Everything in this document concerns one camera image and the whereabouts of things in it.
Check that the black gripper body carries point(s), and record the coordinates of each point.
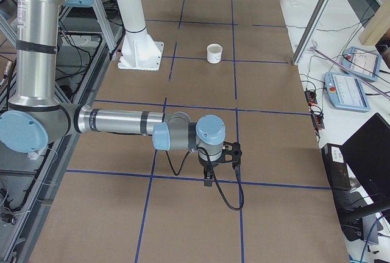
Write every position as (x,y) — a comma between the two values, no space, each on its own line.
(208,163)

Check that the aluminium frame post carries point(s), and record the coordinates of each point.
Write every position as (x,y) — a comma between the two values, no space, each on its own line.
(309,30)

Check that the brown paper table cover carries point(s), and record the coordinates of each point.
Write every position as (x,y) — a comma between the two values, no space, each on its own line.
(121,201)

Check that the white smiley mug black handle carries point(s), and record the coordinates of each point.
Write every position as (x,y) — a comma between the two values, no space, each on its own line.
(214,53)

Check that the black laptop computer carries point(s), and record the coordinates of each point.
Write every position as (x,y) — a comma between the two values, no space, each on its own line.
(367,154)

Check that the aluminium side frame rail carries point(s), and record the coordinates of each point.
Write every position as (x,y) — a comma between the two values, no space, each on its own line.
(23,175)

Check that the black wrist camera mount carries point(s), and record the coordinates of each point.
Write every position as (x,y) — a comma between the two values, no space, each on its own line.
(231,153)

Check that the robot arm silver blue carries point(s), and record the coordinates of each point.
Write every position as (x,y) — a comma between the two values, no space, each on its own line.
(35,118)

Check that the orange black connector block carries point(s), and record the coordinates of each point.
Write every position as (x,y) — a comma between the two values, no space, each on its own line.
(317,120)
(310,96)

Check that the black box with label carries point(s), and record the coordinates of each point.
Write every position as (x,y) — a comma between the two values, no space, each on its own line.
(335,167)

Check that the near blue teach pendant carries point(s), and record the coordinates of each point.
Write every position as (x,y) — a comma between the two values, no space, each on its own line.
(346,92)

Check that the far blue teach pendant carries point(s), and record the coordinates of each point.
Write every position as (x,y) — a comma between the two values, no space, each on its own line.
(362,62)

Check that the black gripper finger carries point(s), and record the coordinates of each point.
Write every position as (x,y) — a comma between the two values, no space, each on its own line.
(208,178)

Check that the blue teach pendant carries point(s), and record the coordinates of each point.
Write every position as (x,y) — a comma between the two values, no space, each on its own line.
(346,92)
(362,62)

